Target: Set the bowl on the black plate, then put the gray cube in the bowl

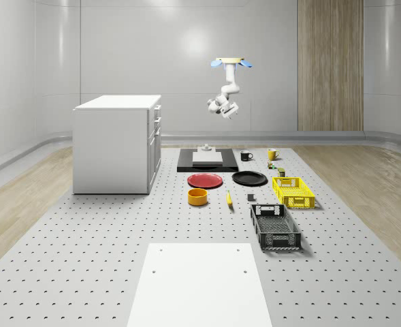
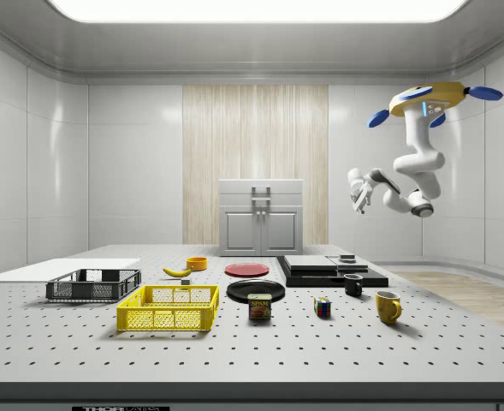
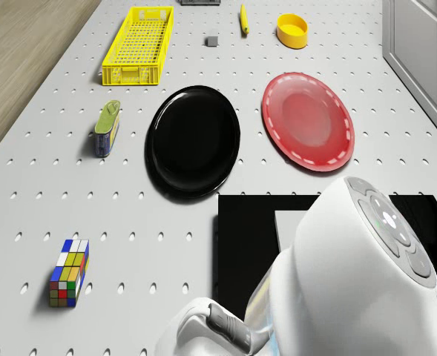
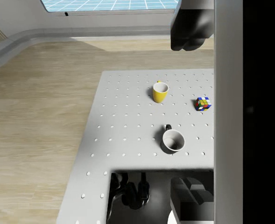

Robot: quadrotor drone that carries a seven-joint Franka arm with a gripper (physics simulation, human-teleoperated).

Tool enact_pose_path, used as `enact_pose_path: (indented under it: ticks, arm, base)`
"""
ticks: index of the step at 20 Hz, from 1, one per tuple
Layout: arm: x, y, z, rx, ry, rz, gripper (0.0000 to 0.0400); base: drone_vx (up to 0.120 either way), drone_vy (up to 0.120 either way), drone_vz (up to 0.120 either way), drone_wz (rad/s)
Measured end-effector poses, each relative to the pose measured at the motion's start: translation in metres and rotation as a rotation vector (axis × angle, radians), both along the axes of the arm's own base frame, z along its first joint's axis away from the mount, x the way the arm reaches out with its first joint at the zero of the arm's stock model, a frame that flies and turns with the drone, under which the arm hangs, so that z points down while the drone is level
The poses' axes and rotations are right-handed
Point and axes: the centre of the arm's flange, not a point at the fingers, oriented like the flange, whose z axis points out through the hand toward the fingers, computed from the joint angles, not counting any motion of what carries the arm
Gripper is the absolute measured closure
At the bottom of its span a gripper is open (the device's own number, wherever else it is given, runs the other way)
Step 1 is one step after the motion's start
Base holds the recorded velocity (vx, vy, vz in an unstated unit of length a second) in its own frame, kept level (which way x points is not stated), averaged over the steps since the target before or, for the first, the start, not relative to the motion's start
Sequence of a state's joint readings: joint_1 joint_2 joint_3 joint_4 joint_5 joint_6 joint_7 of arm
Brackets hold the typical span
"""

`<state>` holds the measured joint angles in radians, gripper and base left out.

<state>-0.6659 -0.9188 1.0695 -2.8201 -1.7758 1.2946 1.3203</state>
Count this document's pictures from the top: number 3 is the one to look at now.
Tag red plate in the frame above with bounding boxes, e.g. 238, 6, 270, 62
261, 72, 355, 173

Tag yellow basket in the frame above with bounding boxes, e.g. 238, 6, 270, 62
101, 6, 175, 87

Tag black stove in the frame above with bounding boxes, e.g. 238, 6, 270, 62
212, 194, 437, 312

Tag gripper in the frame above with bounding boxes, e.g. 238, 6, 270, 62
154, 296, 254, 356

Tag black plate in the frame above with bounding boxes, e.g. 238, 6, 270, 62
144, 85, 241, 194

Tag flat-sided can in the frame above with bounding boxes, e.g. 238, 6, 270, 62
93, 99, 122, 158

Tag white cabinet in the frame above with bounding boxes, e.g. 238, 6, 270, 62
382, 0, 437, 151

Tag yellow bowl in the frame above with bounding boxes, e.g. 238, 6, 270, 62
276, 13, 309, 50

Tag puzzle cube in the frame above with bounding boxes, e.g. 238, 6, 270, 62
48, 239, 91, 309

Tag banana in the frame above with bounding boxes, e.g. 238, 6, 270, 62
240, 4, 250, 37

